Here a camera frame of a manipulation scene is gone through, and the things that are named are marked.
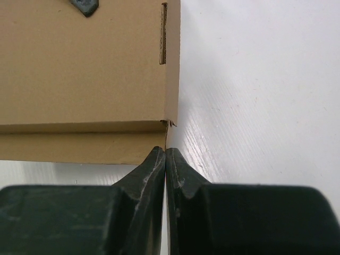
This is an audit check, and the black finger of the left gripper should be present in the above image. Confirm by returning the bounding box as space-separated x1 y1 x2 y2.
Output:
69 0 99 18

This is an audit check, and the brown cardboard box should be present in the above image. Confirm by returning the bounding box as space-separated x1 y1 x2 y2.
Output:
1 1 181 165

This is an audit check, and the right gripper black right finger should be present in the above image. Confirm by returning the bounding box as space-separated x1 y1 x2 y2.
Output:
166 148 339 254

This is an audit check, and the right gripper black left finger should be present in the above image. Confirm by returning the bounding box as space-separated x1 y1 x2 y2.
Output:
1 147 166 254

